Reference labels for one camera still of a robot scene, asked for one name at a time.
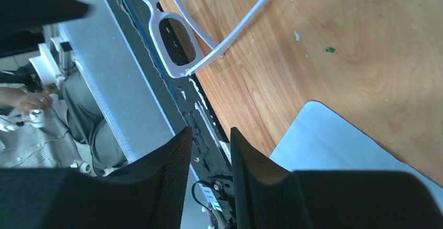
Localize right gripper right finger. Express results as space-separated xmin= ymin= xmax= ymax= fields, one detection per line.
xmin=230 ymin=127 xmax=442 ymax=228

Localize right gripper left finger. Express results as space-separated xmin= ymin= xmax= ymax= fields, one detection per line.
xmin=1 ymin=127 xmax=192 ymax=228

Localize white sunglasses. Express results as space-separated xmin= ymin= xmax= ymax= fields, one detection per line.
xmin=141 ymin=0 xmax=269 ymax=78

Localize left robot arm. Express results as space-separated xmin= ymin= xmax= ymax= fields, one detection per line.
xmin=1 ymin=0 xmax=92 ymax=58

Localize person's bare hand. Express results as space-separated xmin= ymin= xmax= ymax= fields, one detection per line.
xmin=1 ymin=87 xmax=53 ymax=116

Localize right blue cleaning cloth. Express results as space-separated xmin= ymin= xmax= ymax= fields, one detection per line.
xmin=270 ymin=101 xmax=442 ymax=208

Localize seated person grey clothes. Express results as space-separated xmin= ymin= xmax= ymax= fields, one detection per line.
xmin=1 ymin=72 xmax=127 ymax=176

